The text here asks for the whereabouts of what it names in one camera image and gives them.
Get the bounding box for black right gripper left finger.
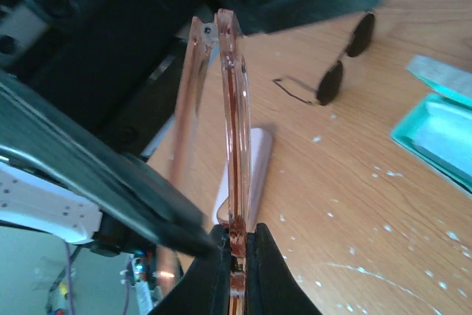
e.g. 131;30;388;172
150;225;231;315

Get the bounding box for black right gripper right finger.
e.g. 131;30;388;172
246;223;322;315

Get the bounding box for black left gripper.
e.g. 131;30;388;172
1;0;250;153

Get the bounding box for transparent orange sunglasses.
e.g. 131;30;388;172
156;9;251;314

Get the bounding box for grey green glasses case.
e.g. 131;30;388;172
390;55;471;196

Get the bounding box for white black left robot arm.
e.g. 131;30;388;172
1;0;381;256

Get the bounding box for black round sunglasses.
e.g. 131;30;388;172
272;10;376;106

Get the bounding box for pink glasses case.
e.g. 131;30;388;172
212;128;273;229

